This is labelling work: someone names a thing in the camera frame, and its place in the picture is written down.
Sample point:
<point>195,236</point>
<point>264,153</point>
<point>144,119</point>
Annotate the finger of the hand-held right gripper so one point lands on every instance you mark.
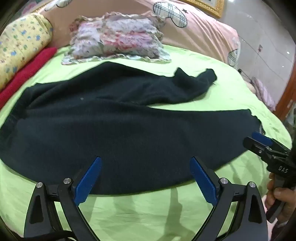
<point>253,144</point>
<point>262,138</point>

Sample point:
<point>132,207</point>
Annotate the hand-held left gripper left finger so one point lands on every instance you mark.
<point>89,179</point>

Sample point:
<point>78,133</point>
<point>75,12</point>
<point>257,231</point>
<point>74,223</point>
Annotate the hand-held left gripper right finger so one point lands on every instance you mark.
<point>203,180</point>

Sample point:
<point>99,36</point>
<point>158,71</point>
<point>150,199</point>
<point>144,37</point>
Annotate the black pants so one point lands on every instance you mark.
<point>111,129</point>

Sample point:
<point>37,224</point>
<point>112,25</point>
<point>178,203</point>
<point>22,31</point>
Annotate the person's right hand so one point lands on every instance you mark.
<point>285,195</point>

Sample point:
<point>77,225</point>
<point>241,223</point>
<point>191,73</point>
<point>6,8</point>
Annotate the wooden glass cabinet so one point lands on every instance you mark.
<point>288,102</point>

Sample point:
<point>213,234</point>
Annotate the pink striped cloth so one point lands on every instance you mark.
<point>263,92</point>

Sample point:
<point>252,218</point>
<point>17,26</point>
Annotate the green bed sheet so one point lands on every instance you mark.
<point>143,215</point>

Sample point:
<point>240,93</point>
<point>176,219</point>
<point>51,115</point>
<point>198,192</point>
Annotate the red blanket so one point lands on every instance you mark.
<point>25,74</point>

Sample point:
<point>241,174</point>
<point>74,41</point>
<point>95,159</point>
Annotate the floral ruffled pillow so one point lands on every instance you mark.
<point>118,38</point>

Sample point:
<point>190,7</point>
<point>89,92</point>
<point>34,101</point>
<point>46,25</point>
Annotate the yellow printed rolled blanket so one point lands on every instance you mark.
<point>20,44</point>

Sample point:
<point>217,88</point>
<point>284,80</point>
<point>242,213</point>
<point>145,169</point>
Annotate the gold picture frame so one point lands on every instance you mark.
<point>208,5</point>

